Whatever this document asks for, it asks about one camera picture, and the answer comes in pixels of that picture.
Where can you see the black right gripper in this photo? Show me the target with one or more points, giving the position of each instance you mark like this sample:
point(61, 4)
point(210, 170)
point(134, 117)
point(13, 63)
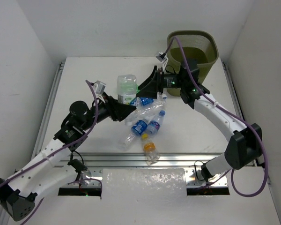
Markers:
point(154, 85)

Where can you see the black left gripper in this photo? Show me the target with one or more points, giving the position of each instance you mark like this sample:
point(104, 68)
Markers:
point(111, 108)

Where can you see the clear bottle green-blue label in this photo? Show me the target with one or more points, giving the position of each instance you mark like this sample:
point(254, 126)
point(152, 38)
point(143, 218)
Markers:
point(127, 89)

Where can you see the clear bottle dark blue label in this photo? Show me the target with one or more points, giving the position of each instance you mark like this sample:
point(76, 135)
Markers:
point(137, 129)

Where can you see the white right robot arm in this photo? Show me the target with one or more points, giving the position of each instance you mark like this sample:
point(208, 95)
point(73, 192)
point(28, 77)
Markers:
point(243, 146)

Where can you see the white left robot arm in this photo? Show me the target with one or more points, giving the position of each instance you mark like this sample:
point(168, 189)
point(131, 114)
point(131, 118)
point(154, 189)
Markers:
point(21, 191)

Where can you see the olive green mesh bin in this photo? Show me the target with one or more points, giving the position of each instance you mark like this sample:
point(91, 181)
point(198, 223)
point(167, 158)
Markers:
point(199, 46)

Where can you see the clear crumpled unlabelled bottle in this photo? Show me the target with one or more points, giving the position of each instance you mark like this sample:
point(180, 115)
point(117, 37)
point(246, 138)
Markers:
point(145, 111)

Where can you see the blue cap water bottle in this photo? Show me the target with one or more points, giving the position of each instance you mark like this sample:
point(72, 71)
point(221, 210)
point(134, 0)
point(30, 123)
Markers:
point(155, 124)

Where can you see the clear bottle yellow-orange cap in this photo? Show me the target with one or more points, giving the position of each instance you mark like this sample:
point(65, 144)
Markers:
point(151, 153)

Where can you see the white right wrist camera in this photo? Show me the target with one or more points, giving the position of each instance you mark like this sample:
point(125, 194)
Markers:
point(162, 57)

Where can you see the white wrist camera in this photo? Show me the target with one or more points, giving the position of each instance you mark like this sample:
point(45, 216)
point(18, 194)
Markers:
point(99, 88)
point(162, 57)

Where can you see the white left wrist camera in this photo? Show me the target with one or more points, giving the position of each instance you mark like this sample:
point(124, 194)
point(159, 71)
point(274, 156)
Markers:
point(99, 88)

